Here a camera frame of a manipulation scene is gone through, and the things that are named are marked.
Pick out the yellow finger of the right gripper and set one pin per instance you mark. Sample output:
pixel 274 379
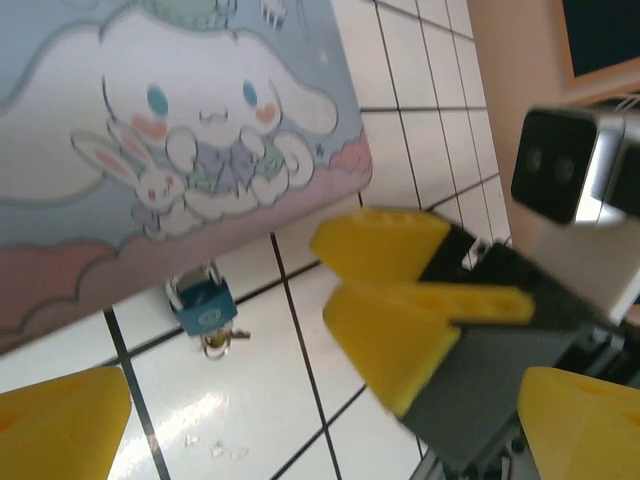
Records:
pixel 390 340
pixel 380 245

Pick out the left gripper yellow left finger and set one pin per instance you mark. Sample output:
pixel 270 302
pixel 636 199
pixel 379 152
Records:
pixel 55 435

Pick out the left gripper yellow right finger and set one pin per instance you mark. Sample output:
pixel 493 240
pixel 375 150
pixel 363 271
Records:
pixel 590 435

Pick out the small blue padlock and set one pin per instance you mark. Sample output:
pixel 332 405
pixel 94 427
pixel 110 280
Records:
pixel 205 310

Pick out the pastel blue zipper pouch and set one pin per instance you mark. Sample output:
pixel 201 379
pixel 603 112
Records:
pixel 150 125

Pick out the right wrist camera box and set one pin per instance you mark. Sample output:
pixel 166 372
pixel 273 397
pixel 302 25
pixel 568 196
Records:
pixel 555 160

